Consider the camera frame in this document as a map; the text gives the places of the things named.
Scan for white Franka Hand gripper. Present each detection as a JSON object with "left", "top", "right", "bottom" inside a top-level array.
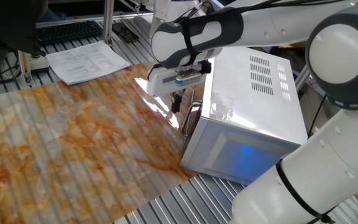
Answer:
[{"left": 146, "top": 60, "right": 213, "bottom": 114}]

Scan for silver Galanz microwave oven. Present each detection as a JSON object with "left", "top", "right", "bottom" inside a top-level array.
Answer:
[{"left": 180, "top": 46, "right": 309, "bottom": 187}]

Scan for black smartphone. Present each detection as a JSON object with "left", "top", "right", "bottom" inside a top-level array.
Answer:
[{"left": 112, "top": 22, "right": 140, "bottom": 44}]

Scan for white printed paper sheets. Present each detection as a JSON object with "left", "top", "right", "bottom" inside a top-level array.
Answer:
[{"left": 45, "top": 40, "right": 131, "bottom": 86}]

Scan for orange marble pattern mat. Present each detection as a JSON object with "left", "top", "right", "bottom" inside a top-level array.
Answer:
[{"left": 0, "top": 60, "right": 205, "bottom": 224}]

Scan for black computer keyboard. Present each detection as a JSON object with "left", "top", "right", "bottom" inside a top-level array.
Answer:
[{"left": 37, "top": 20, "right": 104, "bottom": 46}]

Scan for white emergency stop box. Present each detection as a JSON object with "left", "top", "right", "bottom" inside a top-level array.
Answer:
[{"left": 28, "top": 54, "right": 50, "bottom": 74}]

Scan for light wooden bar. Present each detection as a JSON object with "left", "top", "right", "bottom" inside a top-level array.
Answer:
[{"left": 17, "top": 51, "right": 34, "bottom": 85}]

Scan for black monitor back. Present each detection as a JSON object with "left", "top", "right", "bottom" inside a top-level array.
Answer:
[{"left": 0, "top": 0, "right": 48, "bottom": 79}]

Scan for silver camera module blue end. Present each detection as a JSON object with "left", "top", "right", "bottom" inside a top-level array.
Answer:
[{"left": 175, "top": 68, "right": 203, "bottom": 86}]

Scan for black arm cable strap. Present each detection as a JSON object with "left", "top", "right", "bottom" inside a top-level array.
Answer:
[
  {"left": 178, "top": 17, "right": 199, "bottom": 68},
  {"left": 275, "top": 159, "right": 336, "bottom": 224}
]

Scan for upright aluminium profile post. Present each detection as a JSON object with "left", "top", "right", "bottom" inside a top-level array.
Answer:
[{"left": 102, "top": 0, "right": 116, "bottom": 47}]

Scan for horizontal aluminium rail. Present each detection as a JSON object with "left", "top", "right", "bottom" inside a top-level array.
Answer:
[{"left": 35, "top": 11, "right": 154, "bottom": 29}]

